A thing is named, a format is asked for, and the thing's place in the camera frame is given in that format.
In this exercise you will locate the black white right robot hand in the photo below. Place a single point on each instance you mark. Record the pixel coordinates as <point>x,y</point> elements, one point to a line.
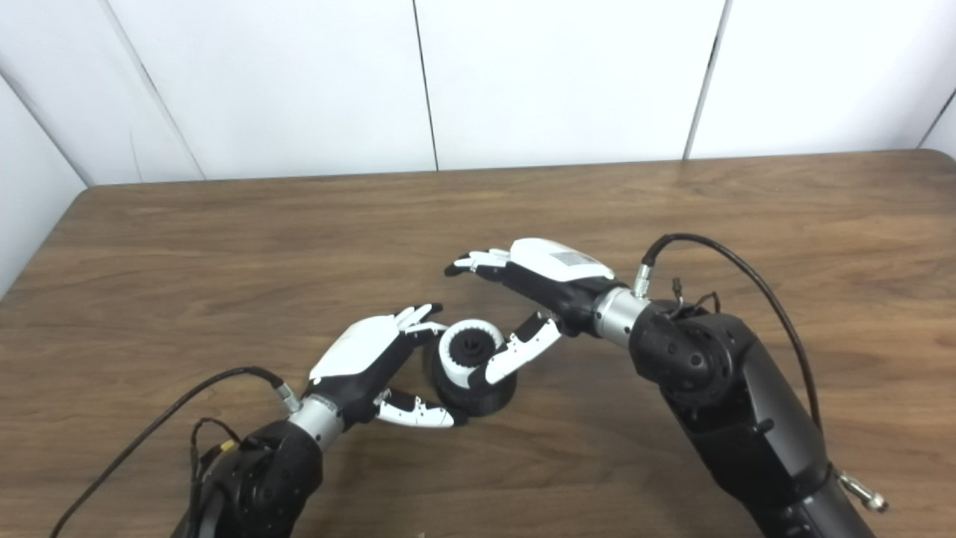
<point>556,280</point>

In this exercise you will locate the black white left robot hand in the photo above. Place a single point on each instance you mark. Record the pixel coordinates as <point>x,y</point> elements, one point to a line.
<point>358,351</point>

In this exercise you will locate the round black plastic part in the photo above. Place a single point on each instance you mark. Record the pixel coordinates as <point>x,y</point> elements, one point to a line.
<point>478,402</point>

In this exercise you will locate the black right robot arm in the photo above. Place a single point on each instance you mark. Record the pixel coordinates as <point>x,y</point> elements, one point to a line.
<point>732,403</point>

